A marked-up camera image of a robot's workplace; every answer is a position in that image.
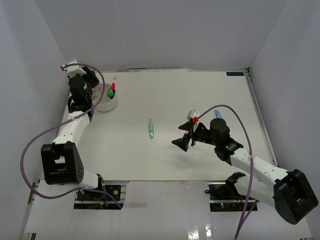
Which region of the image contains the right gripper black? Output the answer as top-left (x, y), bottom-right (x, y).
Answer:
top-left (171, 120), bottom-right (219, 152)

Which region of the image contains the black highlighter green cap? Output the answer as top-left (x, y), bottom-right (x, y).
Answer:
top-left (109, 89), bottom-right (115, 98)

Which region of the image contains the black highlighter pink cap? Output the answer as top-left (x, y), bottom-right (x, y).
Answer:
top-left (111, 82), bottom-right (116, 91)

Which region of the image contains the mint green highlighter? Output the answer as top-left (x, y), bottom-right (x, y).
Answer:
top-left (148, 118), bottom-right (155, 139)

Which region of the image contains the blue highlighter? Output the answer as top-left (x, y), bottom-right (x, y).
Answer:
top-left (214, 109), bottom-right (222, 119)

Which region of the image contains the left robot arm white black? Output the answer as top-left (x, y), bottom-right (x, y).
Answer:
top-left (40, 63), bottom-right (106, 200)

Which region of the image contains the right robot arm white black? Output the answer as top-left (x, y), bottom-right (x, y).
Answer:
top-left (172, 118), bottom-right (319, 225)

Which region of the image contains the white round divided organizer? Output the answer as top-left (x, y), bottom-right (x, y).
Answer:
top-left (92, 83), bottom-right (118, 112)

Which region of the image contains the right blue table label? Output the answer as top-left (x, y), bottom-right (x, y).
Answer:
top-left (226, 71), bottom-right (244, 77)

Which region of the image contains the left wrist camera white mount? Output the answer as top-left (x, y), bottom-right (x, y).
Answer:
top-left (60, 58), bottom-right (86, 78)

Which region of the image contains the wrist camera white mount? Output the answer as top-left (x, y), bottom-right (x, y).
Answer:
top-left (60, 58), bottom-right (86, 78)
top-left (187, 109), bottom-right (201, 124)

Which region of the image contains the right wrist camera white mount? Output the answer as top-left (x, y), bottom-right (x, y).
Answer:
top-left (187, 109), bottom-right (201, 124)

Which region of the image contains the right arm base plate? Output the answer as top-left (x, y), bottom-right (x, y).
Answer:
top-left (204, 172), bottom-right (246, 213)

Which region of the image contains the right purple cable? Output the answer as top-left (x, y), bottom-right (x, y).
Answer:
top-left (197, 104), bottom-right (258, 240)

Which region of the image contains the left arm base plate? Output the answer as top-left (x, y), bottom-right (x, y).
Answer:
top-left (73, 182), bottom-right (127, 210)

